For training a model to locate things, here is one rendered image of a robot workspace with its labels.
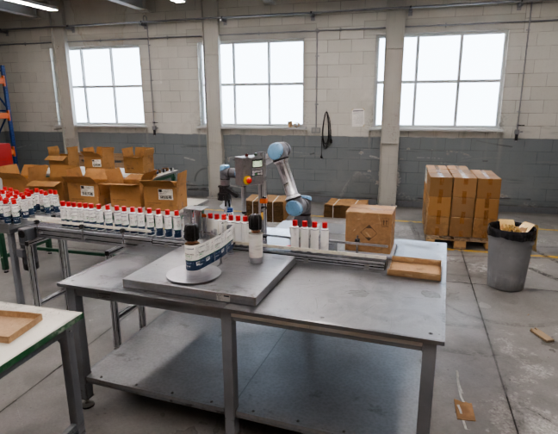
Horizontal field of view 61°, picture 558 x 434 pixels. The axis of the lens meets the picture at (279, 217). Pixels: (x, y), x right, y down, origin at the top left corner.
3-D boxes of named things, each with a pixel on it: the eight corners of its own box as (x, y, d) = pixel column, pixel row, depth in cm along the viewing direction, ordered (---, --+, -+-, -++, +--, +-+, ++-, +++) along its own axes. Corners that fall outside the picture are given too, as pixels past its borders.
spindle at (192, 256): (182, 274, 264) (179, 225, 257) (190, 269, 272) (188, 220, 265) (196, 276, 261) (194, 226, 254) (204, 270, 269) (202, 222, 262)
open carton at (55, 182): (25, 206, 489) (20, 170, 480) (52, 197, 531) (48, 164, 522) (58, 207, 482) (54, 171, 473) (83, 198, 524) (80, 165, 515)
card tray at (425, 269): (387, 275, 278) (387, 269, 277) (392, 261, 301) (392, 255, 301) (440, 281, 268) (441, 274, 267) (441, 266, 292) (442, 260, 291)
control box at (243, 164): (235, 184, 316) (234, 156, 312) (256, 182, 326) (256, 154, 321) (243, 187, 308) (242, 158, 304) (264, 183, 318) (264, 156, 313)
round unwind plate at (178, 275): (155, 281, 257) (155, 279, 257) (183, 263, 285) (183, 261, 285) (205, 288, 248) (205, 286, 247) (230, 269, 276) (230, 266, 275)
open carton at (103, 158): (78, 173, 702) (76, 148, 693) (97, 170, 741) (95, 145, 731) (101, 174, 690) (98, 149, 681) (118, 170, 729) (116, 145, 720)
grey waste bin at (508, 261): (485, 291, 461) (492, 231, 446) (479, 275, 501) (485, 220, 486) (533, 295, 450) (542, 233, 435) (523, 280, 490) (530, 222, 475)
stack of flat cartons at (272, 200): (243, 220, 734) (242, 201, 726) (251, 213, 785) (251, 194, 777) (283, 222, 722) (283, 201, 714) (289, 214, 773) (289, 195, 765)
